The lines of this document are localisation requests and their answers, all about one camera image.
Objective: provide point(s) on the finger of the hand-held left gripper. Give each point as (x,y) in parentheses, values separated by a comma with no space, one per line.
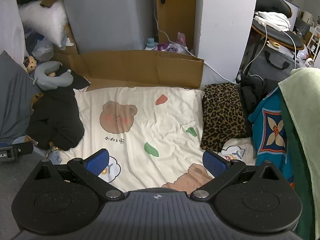
(23,149)

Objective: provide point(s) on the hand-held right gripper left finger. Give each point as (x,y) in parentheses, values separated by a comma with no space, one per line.
(98,161)

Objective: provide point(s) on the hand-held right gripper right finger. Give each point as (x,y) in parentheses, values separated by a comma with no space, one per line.
(215,163)

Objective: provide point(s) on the blue denim cloth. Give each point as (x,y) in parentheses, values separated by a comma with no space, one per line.
(55,158)

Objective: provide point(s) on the leopard print cloth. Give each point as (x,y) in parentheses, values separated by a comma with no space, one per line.
(222,115)

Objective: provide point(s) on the brown printed hoodie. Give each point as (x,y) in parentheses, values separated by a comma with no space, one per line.
(37,97)

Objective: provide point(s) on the teal printed cloth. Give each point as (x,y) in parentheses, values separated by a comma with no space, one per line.
(265,140)

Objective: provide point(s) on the black garment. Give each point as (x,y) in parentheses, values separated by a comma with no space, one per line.
(62,102)

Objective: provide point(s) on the cream printed bedsheet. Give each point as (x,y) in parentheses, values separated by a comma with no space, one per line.
(160,130)

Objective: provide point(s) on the grey neck pillow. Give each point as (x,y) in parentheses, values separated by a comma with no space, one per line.
(47,76)

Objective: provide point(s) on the dark green cloth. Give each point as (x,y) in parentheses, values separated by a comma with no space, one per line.
(297,155)

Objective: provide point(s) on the teddy bear toy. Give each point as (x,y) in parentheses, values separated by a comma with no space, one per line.
(30,63)

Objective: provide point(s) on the clear plastic bag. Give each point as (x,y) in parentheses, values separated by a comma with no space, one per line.
(42,50)

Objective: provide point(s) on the flat cardboard sheet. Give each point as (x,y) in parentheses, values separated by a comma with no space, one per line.
(140,67)

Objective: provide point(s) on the light green towel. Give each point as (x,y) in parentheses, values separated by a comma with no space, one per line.
(305,105)

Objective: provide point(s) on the grey bag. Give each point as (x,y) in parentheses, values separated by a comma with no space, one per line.
(275,67)

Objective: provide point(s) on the purple printed packet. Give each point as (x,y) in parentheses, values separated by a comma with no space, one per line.
(170,48)

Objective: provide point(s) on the white detergent bottle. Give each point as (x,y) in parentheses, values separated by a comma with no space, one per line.
(150,45)

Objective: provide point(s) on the white pillow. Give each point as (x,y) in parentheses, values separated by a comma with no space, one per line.
(45,20)

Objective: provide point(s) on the grey cabinet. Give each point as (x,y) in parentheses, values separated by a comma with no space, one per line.
(107,17)

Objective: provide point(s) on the tall cardboard box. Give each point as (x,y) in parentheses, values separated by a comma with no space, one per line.
(175,17)

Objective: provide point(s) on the white rack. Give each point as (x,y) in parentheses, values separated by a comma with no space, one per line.
(314,40)

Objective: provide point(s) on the black chair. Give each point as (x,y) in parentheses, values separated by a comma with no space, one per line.
(270,0)

